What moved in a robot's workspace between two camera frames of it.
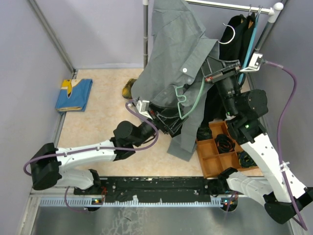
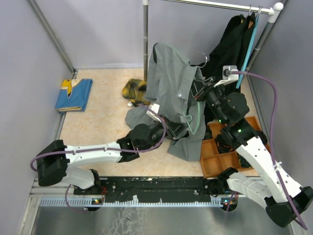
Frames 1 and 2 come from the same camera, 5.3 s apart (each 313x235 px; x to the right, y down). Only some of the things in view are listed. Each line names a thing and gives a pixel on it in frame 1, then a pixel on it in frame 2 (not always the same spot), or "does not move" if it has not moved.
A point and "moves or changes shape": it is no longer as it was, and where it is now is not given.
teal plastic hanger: x=185 y=96 -> x=187 y=118
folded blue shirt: x=74 y=95 does not move
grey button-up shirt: x=173 y=74 moves or changes shape
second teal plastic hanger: x=250 y=44 does not move
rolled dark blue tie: x=245 y=160 does not move
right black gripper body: x=228 y=69 -> x=208 y=89
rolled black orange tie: x=224 y=143 does not move
